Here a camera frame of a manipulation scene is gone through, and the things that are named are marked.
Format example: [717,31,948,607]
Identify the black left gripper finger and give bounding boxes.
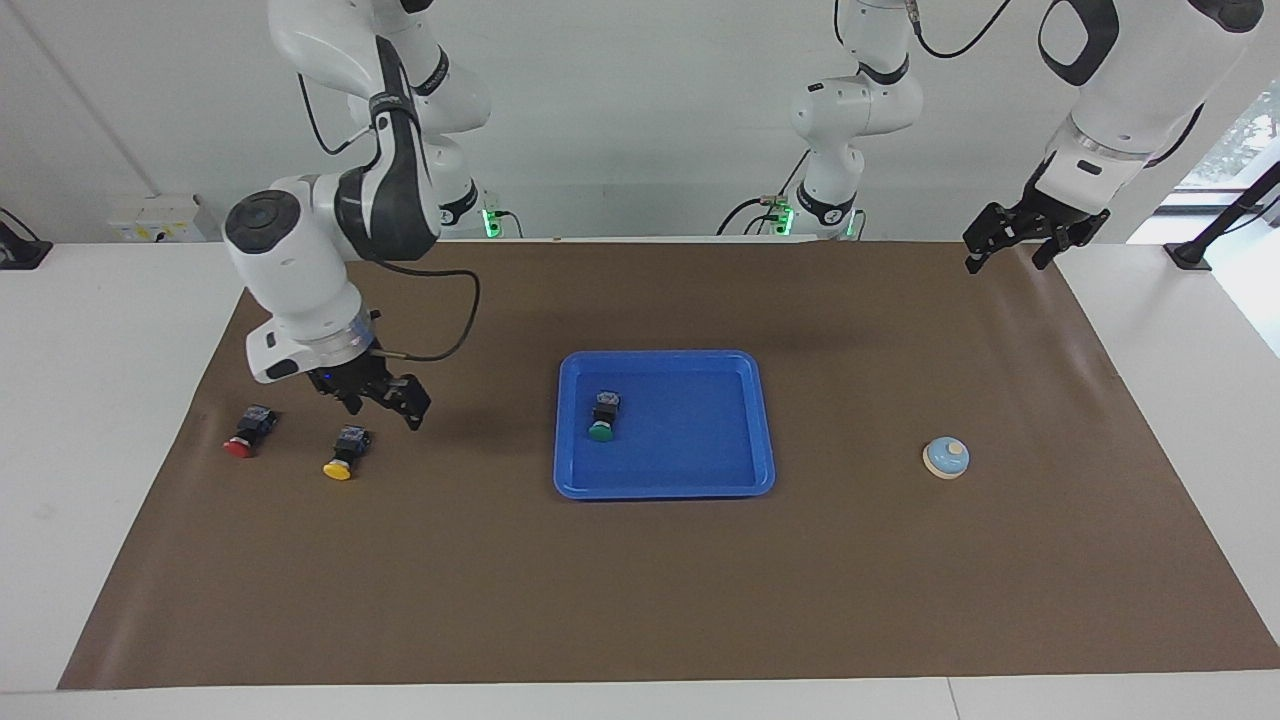
[963,203,1021,274]
[1032,222,1076,271]

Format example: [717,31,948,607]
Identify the yellow push button switch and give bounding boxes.
[322,425,372,482]

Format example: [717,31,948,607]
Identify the red push button switch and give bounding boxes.
[222,404,279,460]

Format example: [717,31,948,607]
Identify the green push button switch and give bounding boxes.
[587,391,623,444]

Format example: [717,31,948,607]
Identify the light blue desk bell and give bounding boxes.
[922,437,971,481]

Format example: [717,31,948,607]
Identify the blue plastic tray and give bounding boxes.
[553,349,777,500]

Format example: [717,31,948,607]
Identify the black angled stand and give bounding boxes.
[1163,160,1280,272]

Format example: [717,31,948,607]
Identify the bright window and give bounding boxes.
[1175,85,1280,196]

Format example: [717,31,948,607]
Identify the brown table mat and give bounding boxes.
[57,240,1280,691]

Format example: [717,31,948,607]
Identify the black table clamp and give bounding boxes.
[0,207,54,271]

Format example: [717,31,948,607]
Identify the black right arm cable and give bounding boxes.
[297,70,482,364]

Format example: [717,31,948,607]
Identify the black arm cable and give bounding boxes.
[297,70,482,364]
[905,0,1016,61]

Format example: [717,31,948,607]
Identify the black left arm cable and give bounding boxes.
[905,0,1016,61]

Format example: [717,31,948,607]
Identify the black left base cable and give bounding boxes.
[715,150,806,237]

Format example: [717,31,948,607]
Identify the white wall outlet box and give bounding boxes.
[106,193,216,244]

